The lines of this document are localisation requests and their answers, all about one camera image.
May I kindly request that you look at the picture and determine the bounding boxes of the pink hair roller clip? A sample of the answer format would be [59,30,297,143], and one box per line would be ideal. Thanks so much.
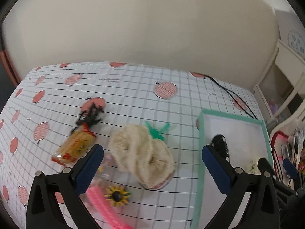
[86,186,132,229]

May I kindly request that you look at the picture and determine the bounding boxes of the white bedside shelf unit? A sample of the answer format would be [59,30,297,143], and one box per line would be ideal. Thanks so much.
[253,10,304,127]

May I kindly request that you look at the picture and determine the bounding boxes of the cream lace scrunchie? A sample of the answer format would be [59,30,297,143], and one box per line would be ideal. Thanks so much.
[109,124,175,190]

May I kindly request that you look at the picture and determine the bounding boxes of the crocheted red pink mat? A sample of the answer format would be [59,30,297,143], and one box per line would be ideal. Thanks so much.
[270,126,304,188]

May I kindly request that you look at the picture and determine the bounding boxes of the yellow snack packet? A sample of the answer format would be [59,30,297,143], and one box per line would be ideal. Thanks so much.
[51,123,97,167]

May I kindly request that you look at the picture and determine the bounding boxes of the black cable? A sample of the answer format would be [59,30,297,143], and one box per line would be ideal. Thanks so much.
[205,74,259,120]

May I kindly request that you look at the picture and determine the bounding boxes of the white grid tablecloth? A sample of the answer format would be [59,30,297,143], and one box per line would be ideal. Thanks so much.
[0,61,271,229]

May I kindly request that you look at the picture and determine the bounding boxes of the yellow sunflower fidget spinner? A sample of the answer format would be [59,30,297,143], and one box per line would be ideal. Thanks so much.
[104,185,131,207]

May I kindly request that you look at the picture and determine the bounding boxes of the green shallow tray box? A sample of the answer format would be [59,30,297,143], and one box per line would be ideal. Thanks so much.
[190,109,273,228]

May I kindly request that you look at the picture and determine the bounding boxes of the black toy car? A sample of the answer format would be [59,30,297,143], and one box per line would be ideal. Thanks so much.
[211,134,230,162]

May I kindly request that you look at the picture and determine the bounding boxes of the black claw hair clip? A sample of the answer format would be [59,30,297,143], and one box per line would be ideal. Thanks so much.
[76,103,104,128]

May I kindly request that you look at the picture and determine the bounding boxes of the bag of cotton swabs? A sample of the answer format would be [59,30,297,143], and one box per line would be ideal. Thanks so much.
[80,165,112,212]

